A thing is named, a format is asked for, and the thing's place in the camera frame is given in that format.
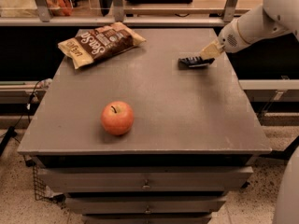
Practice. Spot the dark blue rxbar wrapper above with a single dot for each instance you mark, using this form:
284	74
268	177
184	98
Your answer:
194	62

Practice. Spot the grey drawer cabinet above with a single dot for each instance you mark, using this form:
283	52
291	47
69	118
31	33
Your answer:
194	137

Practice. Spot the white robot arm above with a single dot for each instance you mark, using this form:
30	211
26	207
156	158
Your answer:
271	19

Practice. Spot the metal shelf rack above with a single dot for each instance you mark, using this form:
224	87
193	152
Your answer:
199	13

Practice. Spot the brown chip bag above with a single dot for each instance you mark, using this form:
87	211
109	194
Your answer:
100	43

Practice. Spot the wire mesh basket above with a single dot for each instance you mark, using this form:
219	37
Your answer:
42	192

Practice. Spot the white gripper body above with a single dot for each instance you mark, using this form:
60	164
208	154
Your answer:
230	38

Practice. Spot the red apple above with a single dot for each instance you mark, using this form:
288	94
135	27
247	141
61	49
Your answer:
117	118

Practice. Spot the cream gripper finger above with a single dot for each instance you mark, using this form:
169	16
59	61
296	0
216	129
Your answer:
212	50

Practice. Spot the orange bag on shelf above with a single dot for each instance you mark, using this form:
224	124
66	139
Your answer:
60	7

